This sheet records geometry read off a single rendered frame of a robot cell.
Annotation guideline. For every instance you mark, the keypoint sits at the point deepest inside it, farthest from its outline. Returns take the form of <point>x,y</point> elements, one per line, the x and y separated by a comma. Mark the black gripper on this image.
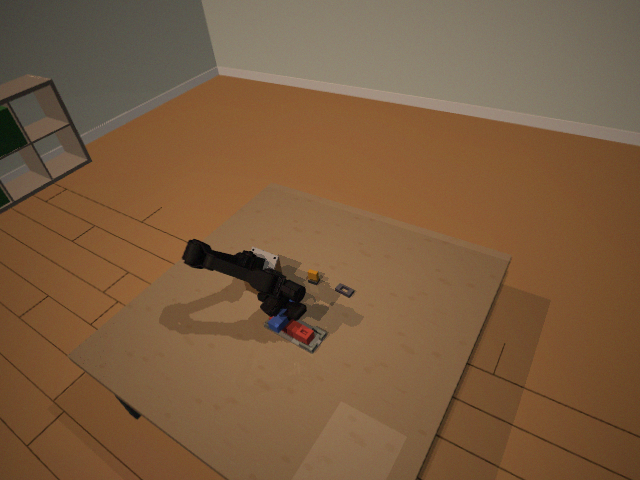
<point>294,310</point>

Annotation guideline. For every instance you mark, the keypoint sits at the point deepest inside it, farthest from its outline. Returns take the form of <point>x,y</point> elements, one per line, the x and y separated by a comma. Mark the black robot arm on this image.
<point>248,267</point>

